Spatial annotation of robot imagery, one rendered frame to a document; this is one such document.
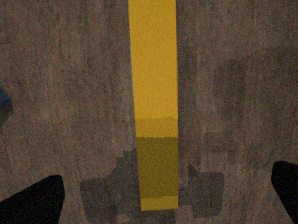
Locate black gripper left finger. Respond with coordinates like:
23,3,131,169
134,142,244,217
0,175,65,224

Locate yellow bar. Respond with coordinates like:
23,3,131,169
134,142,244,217
128,0,178,210

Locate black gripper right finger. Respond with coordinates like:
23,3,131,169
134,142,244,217
271,161,298,224

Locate small blue cube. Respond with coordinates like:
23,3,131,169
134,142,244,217
0,88,11,108

